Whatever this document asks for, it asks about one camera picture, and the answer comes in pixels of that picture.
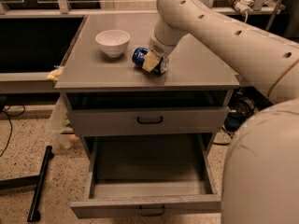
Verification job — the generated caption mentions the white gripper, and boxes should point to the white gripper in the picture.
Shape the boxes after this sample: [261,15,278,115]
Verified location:
[142,32,175,72]

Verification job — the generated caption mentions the blue pepsi can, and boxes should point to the blue pepsi can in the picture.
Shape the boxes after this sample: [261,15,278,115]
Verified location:
[132,48,168,74]

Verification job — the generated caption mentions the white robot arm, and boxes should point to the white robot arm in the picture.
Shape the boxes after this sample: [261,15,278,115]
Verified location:
[149,0,299,224]

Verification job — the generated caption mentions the grey drawer cabinet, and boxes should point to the grey drawer cabinet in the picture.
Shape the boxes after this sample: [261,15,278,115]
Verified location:
[56,13,239,151]

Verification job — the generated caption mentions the grey top drawer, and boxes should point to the grey top drawer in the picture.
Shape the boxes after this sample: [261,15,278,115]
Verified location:
[64,91,230,137]

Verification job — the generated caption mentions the open grey middle drawer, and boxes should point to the open grey middle drawer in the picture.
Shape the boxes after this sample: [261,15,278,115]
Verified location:
[71,134,221,218]

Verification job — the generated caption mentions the white ceramic bowl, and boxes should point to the white ceramic bowl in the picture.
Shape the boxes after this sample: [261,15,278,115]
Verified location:
[95,30,131,58]

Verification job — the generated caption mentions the white power strip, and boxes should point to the white power strip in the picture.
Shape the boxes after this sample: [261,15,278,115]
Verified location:
[227,0,253,16]

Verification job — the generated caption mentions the clear plastic bag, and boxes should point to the clear plastic bag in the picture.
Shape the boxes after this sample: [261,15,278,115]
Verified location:
[48,97,73,148]

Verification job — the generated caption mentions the thin metal pole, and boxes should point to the thin metal pole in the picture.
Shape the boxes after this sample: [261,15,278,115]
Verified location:
[265,0,283,31]

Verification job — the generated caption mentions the black metal stand base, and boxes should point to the black metal stand base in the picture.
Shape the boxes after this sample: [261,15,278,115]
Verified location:
[0,146,54,223]

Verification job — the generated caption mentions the black top drawer handle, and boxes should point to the black top drawer handle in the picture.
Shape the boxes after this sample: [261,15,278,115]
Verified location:
[136,116,164,125]

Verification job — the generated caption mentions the black drawer handle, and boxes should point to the black drawer handle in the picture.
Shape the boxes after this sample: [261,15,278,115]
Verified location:
[136,116,164,125]
[139,205,165,217]

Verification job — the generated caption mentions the black cable bundle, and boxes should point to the black cable bundle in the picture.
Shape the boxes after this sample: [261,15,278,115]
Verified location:
[212,91,260,147]

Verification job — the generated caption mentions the grey metal rail frame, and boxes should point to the grey metal rail frame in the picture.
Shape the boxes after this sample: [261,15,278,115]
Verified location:
[0,0,286,95]

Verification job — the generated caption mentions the black floor cable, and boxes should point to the black floor cable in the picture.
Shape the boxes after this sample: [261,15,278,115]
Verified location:
[0,105,26,158]

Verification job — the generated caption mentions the black middle drawer handle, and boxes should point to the black middle drawer handle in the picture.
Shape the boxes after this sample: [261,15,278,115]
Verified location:
[139,205,165,217]

